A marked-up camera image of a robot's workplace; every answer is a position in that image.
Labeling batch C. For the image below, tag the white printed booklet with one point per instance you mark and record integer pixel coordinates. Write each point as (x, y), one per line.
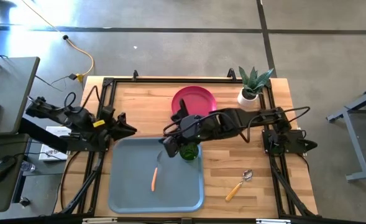
(50, 154)

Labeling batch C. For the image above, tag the black desk caster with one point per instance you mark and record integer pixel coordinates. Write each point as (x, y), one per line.
(24, 202)

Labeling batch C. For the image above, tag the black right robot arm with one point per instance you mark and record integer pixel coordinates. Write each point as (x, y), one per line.
(257, 116)

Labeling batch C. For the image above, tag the succulent plant in white pot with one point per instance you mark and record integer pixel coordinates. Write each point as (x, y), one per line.
(252, 84)

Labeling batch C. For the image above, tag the dark desk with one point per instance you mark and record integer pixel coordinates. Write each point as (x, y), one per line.
(5, 193)

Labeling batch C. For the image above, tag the red plastic plate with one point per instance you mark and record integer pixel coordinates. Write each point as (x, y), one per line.
(198, 99)

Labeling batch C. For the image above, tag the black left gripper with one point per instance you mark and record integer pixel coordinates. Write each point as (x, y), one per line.
(106, 124)

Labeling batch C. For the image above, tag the grey metal stand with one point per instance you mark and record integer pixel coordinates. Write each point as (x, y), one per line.
(357, 146)

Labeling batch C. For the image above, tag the green faceted plastic cup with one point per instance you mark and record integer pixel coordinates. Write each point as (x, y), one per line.
(189, 153)

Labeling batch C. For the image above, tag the silver metal bracket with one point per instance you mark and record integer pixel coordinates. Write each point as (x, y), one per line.
(272, 221)
(98, 221)

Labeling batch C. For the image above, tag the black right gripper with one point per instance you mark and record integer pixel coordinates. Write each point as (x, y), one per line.
(189, 127)

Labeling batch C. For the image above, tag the black aluminium table frame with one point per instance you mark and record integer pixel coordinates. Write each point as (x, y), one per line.
(170, 80)

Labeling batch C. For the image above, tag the black computer mouse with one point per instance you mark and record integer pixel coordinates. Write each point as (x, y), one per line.
(1, 168)

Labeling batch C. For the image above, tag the grey desk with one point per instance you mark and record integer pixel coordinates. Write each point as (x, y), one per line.
(5, 90)

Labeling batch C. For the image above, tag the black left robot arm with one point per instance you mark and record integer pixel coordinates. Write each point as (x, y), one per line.
(61, 119)

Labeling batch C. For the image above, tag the black frame clamp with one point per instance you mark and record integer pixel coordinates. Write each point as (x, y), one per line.
(231, 74)
(135, 75)

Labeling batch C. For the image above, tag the blue-grey plastic tray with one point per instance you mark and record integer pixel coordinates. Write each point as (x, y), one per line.
(133, 193)

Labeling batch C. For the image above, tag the clear water bottle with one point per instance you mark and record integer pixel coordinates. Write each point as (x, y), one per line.
(27, 167)

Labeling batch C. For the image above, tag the black round floor plug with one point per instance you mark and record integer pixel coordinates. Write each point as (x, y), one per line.
(65, 37)

